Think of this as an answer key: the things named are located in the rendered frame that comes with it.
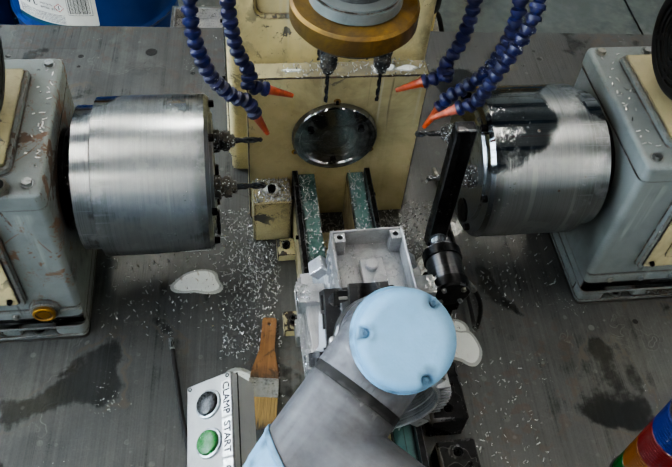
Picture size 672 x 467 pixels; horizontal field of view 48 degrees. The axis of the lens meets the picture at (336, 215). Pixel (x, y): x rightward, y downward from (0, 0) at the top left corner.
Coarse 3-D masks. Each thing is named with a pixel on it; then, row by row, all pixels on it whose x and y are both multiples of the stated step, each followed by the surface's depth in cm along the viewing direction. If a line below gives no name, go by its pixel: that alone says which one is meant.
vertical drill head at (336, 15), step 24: (312, 0) 100; (336, 0) 99; (360, 0) 98; (384, 0) 99; (408, 0) 104; (312, 24) 99; (336, 24) 99; (360, 24) 99; (384, 24) 100; (408, 24) 100; (336, 48) 99; (360, 48) 98; (384, 48) 100; (384, 72) 107
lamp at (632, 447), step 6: (636, 438) 89; (630, 444) 90; (636, 444) 88; (630, 450) 89; (636, 450) 87; (624, 456) 91; (630, 456) 89; (636, 456) 87; (624, 462) 90; (630, 462) 89; (636, 462) 88; (642, 462) 87
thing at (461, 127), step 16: (464, 128) 100; (448, 144) 104; (464, 144) 102; (448, 160) 105; (464, 160) 105; (448, 176) 107; (448, 192) 110; (432, 208) 114; (448, 208) 113; (432, 224) 115; (448, 224) 116; (432, 240) 117
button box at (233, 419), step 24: (216, 384) 94; (240, 384) 94; (192, 408) 94; (216, 408) 91; (240, 408) 92; (192, 432) 92; (216, 432) 90; (240, 432) 90; (192, 456) 90; (216, 456) 88; (240, 456) 88
